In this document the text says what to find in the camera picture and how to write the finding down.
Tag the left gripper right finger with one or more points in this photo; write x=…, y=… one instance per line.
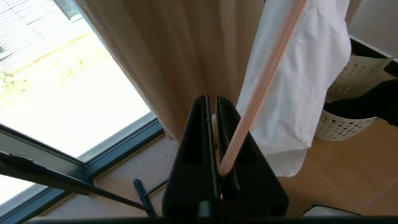
x=258, y=193

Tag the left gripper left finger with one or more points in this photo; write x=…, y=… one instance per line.
x=192, y=186

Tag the pink clothes hanger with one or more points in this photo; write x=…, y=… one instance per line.
x=264, y=81

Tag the white printed T-shirt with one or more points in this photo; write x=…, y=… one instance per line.
x=304, y=77

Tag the white laundry basket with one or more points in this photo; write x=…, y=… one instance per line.
x=342, y=127

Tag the black clothes rack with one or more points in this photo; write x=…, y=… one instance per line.
x=46, y=175

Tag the black garment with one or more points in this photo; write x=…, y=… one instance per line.
x=367, y=105

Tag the beige curtain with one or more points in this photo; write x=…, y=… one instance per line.
x=186, y=46

